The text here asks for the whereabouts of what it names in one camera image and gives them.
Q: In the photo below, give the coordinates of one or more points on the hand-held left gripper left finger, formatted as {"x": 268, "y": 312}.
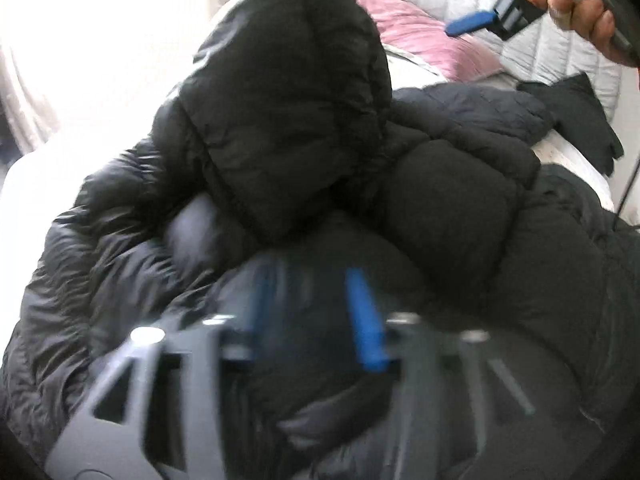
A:
{"x": 261, "y": 305}

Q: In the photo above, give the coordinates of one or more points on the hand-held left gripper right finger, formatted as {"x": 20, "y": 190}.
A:
{"x": 367, "y": 320}

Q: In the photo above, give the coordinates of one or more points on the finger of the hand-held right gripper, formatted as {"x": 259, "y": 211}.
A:
{"x": 467, "y": 24}

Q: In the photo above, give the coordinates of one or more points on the black puffer jacket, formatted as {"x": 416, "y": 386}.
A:
{"x": 280, "y": 135}

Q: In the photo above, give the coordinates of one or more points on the person's right hand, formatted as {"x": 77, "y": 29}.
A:
{"x": 575, "y": 15}

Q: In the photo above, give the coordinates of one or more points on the pink pillow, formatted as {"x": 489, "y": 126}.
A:
{"x": 425, "y": 35}

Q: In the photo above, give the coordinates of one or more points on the grey padded headboard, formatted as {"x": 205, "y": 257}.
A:
{"x": 550, "y": 55}

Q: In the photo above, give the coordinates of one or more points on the dark cloth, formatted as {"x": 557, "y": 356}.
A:
{"x": 575, "y": 115}

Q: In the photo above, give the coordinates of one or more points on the grey patterned curtain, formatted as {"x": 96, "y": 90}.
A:
{"x": 25, "y": 100}

